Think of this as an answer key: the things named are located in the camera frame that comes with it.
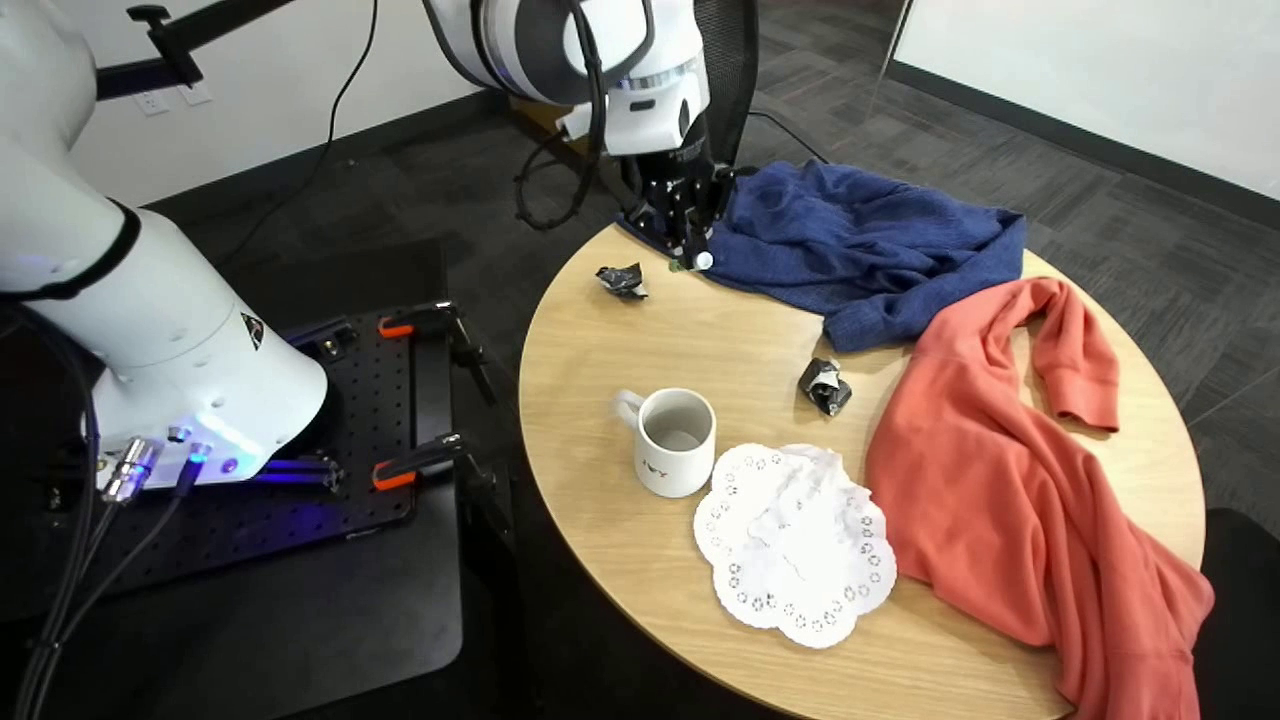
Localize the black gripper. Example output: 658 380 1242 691
613 147 740 270

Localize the white printed mug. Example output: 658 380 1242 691
608 385 721 502

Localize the blue sweater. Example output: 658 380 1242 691
702 156 1032 356

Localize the small black binder clip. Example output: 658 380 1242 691
796 350 857 420

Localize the white paper doily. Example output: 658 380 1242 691
689 440 902 656

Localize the black perforated breadboard plate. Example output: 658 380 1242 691
78 309 464 592

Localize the orange sweater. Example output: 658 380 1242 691
861 270 1220 720

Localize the black robot cart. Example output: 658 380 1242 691
0 297 473 720

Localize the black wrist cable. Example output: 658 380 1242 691
512 0 618 236

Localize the black clamp orange handle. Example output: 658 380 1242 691
374 301 505 402
365 429 473 498

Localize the thin black wall cable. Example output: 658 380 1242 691
319 0 389 152

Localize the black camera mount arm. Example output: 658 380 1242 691
93 0 295 103

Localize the robot base cable bundle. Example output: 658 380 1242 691
14 437 204 720

